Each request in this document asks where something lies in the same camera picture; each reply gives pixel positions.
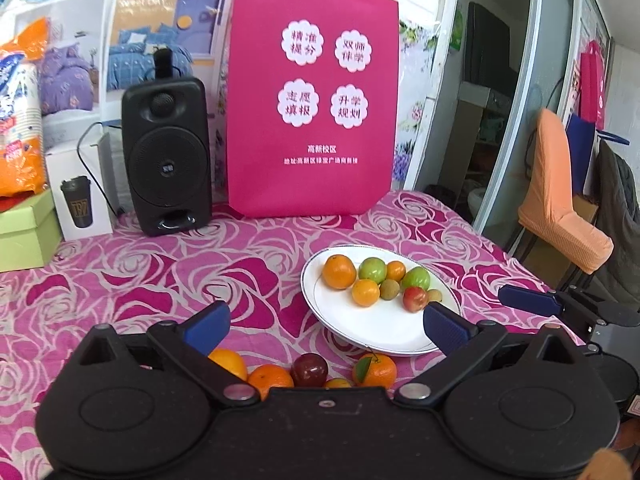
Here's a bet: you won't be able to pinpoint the large green fruit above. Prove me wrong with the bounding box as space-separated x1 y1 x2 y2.
400 266 431 290

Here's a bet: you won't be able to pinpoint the yellow green small fruit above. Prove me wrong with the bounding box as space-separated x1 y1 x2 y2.
380 278 400 301

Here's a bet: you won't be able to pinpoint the orange with green leaf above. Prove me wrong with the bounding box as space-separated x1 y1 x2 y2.
352 352 397 390

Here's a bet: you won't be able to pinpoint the small orange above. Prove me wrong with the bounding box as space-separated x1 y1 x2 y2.
386 260 407 283

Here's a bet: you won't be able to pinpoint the dark red plum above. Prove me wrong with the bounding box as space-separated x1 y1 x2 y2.
291 353 329 388

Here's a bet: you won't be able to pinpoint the small red orange fruit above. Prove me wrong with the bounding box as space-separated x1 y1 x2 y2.
324 378 352 389

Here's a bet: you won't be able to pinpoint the left hand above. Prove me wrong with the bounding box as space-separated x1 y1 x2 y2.
578 448 634 480

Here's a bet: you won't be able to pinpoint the orange covered chair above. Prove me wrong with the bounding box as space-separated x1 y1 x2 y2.
518 108 614 275

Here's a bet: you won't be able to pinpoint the dark clothing on chair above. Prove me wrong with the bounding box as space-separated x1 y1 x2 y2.
594 141 639 304

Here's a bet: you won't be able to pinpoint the blue bag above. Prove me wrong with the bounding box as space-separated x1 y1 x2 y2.
566 114 630 196

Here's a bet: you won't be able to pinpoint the white cup box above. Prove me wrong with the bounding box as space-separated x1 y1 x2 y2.
46 126 119 242

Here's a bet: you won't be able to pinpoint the green box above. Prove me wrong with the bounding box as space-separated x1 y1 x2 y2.
0 190 63 272

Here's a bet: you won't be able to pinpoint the pink hanging bag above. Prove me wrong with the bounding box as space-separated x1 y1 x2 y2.
579 40 605 130

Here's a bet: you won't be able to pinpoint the black speaker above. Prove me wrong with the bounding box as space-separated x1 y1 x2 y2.
122 48 213 236

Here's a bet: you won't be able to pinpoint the orange detergent bag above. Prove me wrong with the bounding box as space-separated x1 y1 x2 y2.
0 18 49 198

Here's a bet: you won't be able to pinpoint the pink tote bag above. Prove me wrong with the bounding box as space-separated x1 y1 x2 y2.
227 0 399 218

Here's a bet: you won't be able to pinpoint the bedding poster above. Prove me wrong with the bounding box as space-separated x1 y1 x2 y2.
6 0 230 128

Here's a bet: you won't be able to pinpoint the black cable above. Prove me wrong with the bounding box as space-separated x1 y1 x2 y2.
75 119 125 219

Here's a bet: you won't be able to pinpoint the green wall sticker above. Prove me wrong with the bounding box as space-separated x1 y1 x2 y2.
449 9 464 51

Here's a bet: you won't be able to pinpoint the floral wall cloth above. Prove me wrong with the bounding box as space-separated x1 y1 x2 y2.
393 21 437 188

